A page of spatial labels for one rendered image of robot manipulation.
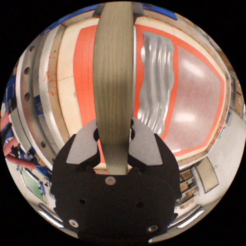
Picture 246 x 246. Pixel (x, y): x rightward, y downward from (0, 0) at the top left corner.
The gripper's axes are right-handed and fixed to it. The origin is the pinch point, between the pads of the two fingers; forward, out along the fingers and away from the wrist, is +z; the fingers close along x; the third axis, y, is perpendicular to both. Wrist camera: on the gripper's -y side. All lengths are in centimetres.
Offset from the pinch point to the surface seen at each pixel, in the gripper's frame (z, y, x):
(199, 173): 28, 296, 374
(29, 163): -5, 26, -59
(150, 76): 5.0, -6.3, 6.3
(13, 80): 5, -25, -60
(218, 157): 7, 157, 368
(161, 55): 4.7, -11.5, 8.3
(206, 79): 5.5, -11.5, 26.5
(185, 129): 5.5, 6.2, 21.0
